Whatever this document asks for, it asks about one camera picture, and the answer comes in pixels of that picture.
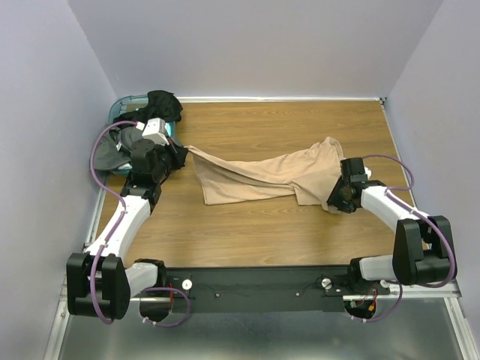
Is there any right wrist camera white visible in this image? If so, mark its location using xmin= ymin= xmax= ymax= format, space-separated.
xmin=364 ymin=167 xmax=372 ymax=180

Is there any black t shirt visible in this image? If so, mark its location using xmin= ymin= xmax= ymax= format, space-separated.
xmin=135 ymin=90 xmax=183 ymax=123

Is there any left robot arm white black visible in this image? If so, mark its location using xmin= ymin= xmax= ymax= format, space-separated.
xmin=66 ymin=139 xmax=188 ymax=323

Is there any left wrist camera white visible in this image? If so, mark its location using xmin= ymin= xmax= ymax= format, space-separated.
xmin=142 ymin=118 xmax=169 ymax=146

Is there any beige t shirt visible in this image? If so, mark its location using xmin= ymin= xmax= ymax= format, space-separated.
xmin=187 ymin=136 xmax=344 ymax=214

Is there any teal plastic basket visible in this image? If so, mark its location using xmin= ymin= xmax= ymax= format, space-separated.
xmin=107 ymin=93 xmax=177 ymax=178

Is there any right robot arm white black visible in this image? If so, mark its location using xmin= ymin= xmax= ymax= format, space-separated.
xmin=328 ymin=157 xmax=457 ymax=294

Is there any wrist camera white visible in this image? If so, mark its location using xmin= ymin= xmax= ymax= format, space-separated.
xmin=364 ymin=167 xmax=372 ymax=180
xmin=142 ymin=118 xmax=169 ymax=146

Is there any grey t shirt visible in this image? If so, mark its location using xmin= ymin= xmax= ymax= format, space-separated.
xmin=93 ymin=126 xmax=142 ymax=171

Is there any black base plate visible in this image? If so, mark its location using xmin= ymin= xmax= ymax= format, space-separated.
xmin=138 ymin=265 xmax=380 ymax=315

